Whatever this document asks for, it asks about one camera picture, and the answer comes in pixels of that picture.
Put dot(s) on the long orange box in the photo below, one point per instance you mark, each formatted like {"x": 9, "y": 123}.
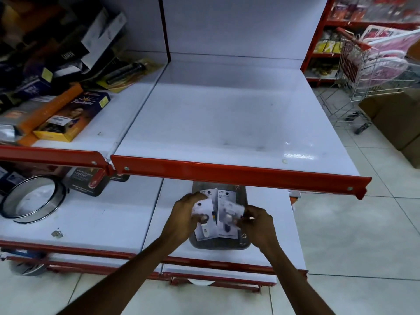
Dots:
{"x": 49, "y": 111}

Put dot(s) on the person's left hand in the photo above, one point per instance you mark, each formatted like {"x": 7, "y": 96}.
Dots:
{"x": 179, "y": 219}

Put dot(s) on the brown cardboard box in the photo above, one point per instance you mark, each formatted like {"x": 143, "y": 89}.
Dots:
{"x": 398, "y": 121}

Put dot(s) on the dark cutter packet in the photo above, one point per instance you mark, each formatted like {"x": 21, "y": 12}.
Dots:
{"x": 87, "y": 183}

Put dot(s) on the grey plastic tray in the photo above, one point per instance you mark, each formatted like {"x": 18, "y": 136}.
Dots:
{"x": 241, "y": 196}

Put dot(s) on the pink and white bags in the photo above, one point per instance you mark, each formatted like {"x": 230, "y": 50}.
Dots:
{"x": 382, "y": 52}

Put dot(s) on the pile of dark boxes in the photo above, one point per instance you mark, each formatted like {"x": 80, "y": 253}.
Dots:
{"x": 36, "y": 52}

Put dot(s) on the white blister card packet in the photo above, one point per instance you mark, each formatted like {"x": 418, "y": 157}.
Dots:
{"x": 229, "y": 206}
{"x": 210, "y": 205}

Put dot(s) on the person's left forearm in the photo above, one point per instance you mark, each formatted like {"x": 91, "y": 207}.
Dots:
{"x": 124, "y": 275}

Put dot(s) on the person's right hand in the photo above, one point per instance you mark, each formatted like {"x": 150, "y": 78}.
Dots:
{"x": 261, "y": 228}

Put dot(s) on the blue and yellow box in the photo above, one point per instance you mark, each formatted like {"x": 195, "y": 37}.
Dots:
{"x": 74, "y": 116}

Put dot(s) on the red rack with goods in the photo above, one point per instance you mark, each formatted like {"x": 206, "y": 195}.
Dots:
{"x": 331, "y": 36}

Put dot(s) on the white shelf with red edge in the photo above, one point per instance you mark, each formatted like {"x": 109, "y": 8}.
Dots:
{"x": 229, "y": 118}
{"x": 275, "y": 239}
{"x": 108, "y": 124}
{"x": 108, "y": 219}

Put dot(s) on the person's left thumb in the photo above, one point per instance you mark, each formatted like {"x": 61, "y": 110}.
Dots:
{"x": 200, "y": 219}

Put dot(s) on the person's right forearm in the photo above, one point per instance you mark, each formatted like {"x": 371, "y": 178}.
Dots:
{"x": 295, "y": 278}

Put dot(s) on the open grey cardboard box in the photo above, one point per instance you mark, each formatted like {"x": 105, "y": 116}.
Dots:
{"x": 101, "y": 36}

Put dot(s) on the metal shopping cart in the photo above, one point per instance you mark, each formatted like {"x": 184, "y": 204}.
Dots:
{"x": 361, "y": 78}

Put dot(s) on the person's right thumb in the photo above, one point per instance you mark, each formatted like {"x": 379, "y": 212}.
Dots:
{"x": 242, "y": 222}

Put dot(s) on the small metal clip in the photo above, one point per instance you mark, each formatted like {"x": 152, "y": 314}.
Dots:
{"x": 56, "y": 233}

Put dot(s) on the yellow blister pack black tool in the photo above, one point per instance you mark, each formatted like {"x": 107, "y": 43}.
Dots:
{"x": 131, "y": 70}

